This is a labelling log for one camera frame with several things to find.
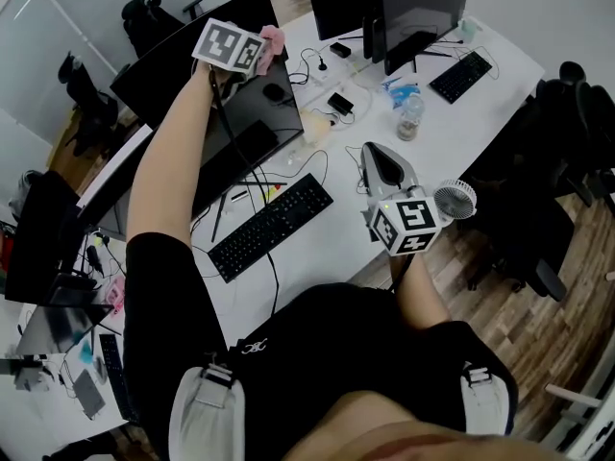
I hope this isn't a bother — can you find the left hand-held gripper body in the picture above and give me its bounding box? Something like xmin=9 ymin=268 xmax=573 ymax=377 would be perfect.
xmin=190 ymin=16 xmax=269 ymax=101

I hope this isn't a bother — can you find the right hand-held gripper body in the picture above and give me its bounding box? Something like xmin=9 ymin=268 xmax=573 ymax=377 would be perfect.
xmin=361 ymin=183 xmax=441 ymax=258

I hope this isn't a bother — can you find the pink cloth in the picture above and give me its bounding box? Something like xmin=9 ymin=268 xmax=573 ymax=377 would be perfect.
xmin=255 ymin=23 xmax=287 ymax=77

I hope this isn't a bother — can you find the curved black monitor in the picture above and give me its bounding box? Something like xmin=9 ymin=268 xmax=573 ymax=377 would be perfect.
xmin=110 ymin=0 xmax=307 ymax=244

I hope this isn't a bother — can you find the person's left forearm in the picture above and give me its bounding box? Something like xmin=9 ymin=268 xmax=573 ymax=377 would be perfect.
xmin=125 ymin=62 xmax=228 ymax=250

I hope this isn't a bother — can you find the person's right forearm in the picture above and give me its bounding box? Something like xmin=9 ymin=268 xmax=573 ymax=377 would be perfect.
xmin=392 ymin=254 xmax=454 ymax=331

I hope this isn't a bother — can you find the clear plastic bottle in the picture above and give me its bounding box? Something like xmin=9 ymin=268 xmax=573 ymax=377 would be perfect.
xmin=395 ymin=93 xmax=427 ymax=142

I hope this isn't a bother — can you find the white desk fan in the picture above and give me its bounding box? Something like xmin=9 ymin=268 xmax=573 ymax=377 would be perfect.
xmin=432 ymin=178 xmax=479 ymax=226

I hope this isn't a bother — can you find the pale yellow packet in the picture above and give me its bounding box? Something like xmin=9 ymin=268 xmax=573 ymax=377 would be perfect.
xmin=302 ymin=109 xmax=336 ymax=146

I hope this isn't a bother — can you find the black office chair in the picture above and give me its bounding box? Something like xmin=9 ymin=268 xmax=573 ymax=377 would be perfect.
xmin=56 ymin=49 xmax=120 ymax=158
xmin=120 ymin=0 xmax=205 ymax=61
xmin=459 ymin=59 xmax=615 ymax=303

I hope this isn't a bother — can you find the blue tissue packet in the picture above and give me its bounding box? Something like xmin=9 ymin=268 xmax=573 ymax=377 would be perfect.
xmin=381 ymin=76 xmax=420 ymax=110

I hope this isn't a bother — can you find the small black keyboard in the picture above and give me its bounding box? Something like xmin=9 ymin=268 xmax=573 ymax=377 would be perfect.
xmin=428 ymin=50 xmax=495 ymax=106

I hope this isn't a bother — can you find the wide black keyboard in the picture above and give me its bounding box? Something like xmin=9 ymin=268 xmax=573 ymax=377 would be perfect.
xmin=207 ymin=172 xmax=335 ymax=284

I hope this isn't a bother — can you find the person's black shirt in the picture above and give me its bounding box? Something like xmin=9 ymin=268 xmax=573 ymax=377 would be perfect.
xmin=121 ymin=230 xmax=521 ymax=461

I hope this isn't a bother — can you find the black power brick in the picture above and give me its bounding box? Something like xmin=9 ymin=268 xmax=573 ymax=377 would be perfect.
xmin=86 ymin=244 xmax=106 ymax=277

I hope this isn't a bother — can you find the pink box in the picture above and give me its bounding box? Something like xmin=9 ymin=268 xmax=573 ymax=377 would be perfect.
xmin=105 ymin=276 xmax=127 ymax=314

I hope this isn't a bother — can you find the slim black keyboard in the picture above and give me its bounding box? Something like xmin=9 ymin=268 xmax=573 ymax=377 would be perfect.
xmin=97 ymin=333 xmax=141 ymax=425

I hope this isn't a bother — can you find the grey laptop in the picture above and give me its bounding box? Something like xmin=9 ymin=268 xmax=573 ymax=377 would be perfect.
xmin=71 ymin=368 xmax=108 ymax=421

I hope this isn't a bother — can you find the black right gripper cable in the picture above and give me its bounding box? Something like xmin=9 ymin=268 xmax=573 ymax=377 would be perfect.
xmin=390 ymin=254 xmax=415 ymax=293

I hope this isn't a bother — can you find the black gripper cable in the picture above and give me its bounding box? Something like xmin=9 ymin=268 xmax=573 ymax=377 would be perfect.
xmin=390 ymin=254 xmax=415 ymax=293
xmin=208 ymin=63 xmax=283 ymax=317

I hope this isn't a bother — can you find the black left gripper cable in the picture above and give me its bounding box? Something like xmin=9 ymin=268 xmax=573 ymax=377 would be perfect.
xmin=208 ymin=63 xmax=283 ymax=317

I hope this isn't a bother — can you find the grey right harness strap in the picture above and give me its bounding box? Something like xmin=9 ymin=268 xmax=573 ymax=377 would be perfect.
xmin=458 ymin=361 xmax=511 ymax=437

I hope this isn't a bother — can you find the grey harness strap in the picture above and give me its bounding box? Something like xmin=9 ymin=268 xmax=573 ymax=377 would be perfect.
xmin=167 ymin=352 xmax=247 ymax=461
xmin=458 ymin=361 xmax=511 ymax=437

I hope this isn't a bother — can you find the grey left harness strap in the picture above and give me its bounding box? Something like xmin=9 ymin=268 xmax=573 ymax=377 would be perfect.
xmin=167 ymin=352 xmax=247 ymax=461

